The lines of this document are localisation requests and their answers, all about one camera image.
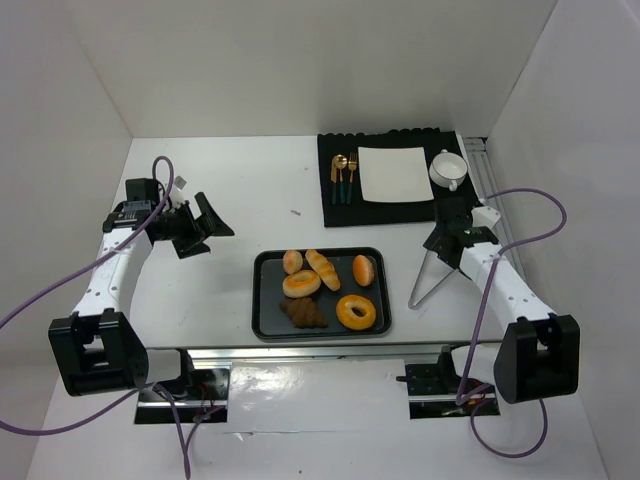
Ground purple cable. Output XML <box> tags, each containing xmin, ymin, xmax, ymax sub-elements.
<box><xmin>454</xmin><ymin>187</ymin><xmax>568</xmax><ymax>459</ymax></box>
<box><xmin>0</xmin><ymin>156</ymin><xmax>226</xmax><ymax>480</ymax></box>

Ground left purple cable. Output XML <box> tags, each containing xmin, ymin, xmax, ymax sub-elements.
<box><xmin>0</xmin><ymin>156</ymin><xmax>226</xmax><ymax>480</ymax></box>

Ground black placemat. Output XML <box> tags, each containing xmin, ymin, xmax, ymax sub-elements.
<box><xmin>317</xmin><ymin>128</ymin><xmax>462</xmax><ymax>228</ymax></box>

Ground glazed donut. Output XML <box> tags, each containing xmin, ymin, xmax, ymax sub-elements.
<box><xmin>336</xmin><ymin>295</ymin><xmax>377</xmax><ymax>331</ymax></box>
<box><xmin>282</xmin><ymin>270</ymin><xmax>322</xmax><ymax>298</ymax></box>

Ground round bun right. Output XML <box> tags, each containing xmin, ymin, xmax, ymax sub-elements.
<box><xmin>352</xmin><ymin>255</ymin><xmax>375</xmax><ymax>287</ymax></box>

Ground striped long bread roll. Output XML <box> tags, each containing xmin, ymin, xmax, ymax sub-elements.
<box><xmin>305</xmin><ymin>249</ymin><xmax>341</xmax><ymax>291</ymax></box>

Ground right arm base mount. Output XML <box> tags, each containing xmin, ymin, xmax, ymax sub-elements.
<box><xmin>396</xmin><ymin>347</ymin><xmax>500</xmax><ymax>420</ymax></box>

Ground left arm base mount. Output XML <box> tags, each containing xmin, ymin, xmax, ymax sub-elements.
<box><xmin>134</xmin><ymin>350</ymin><xmax>231</xmax><ymax>425</ymax></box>

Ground black baking tray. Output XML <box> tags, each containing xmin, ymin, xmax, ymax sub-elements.
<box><xmin>251</xmin><ymin>247</ymin><xmax>392</xmax><ymax>341</ymax></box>

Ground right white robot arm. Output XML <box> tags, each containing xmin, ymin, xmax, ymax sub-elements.
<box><xmin>424</xmin><ymin>197</ymin><xmax>580</xmax><ymax>404</ymax></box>

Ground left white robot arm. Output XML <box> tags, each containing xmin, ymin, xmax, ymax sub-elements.
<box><xmin>48</xmin><ymin>178</ymin><xmax>234</xmax><ymax>396</ymax></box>

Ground white cup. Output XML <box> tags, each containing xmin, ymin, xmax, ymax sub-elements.
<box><xmin>429</xmin><ymin>150</ymin><xmax>468</xmax><ymax>192</ymax></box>

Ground aluminium front rail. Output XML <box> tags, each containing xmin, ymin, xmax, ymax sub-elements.
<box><xmin>144</xmin><ymin>341</ymin><xmax>506</xmax><ymax>362</ymax></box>

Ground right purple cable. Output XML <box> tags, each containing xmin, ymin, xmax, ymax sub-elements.
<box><xmin>454</xmin><ymin>187</ymin><xmax>568</xmax><ymax>459</ymax></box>

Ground glazed donut right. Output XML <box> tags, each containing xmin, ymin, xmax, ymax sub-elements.
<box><xmin>336</xmin><ymin>295</ymin><xmax>377</xmax><ymax>331</ymax></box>

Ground small round bun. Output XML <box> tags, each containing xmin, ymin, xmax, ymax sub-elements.
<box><xmin>283</xmin><ymin>250</ymin><xmax>304</xmax><ymax>275</ymax></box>

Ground metal tongs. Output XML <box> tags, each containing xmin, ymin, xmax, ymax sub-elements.
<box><xmin>408</xmin><ymin>251</ymin><xmax>454</xmax><ymax>310</ymax></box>

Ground gold spoon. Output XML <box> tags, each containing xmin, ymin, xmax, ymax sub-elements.
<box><xmin>336</xmin><ymin>154</ymin><xmax>348</xmax><ymax>204</ymax></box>

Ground chocolate croissant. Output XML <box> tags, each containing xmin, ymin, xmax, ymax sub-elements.
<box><xmin>279</xmin><ymin>297</ymin><xmax>328</xmax><ymax>329</ymax></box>

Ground gold knife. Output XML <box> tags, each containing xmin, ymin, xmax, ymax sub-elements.
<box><xmin>330</xmin><ymin>156</ymin><xmax>338</xmax><ymax>205</ymax></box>

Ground glazed donut left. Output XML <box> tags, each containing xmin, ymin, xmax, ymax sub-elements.
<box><xmin>282</xmin><ymin>270</ymin><xmax>322</xmax><ymax>298</ymax></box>

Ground white square plate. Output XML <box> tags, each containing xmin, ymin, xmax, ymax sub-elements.
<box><xmin>358</xmin><ymin>147</ymin><xmax>434</xmax><ymax>203</ymax></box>

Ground gold fork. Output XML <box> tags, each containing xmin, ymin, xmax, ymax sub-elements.
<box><xmin>346</xmin><ymin>152</ymin><xmax>358</xmax><ymax>205</ymax></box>

